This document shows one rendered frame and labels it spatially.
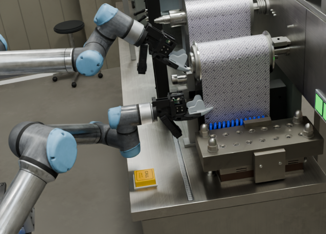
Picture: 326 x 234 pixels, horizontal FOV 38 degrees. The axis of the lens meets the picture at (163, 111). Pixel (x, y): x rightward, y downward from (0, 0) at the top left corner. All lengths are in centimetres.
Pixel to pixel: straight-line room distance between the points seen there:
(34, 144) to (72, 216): 172
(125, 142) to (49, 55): 41
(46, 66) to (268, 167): 78
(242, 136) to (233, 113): 11
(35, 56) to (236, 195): 77
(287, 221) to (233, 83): 50
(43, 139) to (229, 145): 61
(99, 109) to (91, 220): 144
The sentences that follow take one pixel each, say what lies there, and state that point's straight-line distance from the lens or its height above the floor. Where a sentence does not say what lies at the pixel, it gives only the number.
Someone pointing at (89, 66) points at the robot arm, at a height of 136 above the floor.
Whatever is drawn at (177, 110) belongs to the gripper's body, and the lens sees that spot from 164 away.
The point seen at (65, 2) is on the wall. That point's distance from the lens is 501.
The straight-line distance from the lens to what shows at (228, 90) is 167.
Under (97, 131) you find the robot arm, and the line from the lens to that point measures 171.
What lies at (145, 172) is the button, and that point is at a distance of 169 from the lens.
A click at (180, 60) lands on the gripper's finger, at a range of 162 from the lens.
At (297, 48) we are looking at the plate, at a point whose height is 128.
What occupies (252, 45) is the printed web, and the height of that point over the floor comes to 130.
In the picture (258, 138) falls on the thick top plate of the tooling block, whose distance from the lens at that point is 163.
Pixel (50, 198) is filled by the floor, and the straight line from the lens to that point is 324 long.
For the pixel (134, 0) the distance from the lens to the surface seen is 259.
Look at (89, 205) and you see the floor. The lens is 310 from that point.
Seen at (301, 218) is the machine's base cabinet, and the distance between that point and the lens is 173.
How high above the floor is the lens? 191
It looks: 29 degrees down
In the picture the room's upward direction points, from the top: 7 degrees counter-clockwise
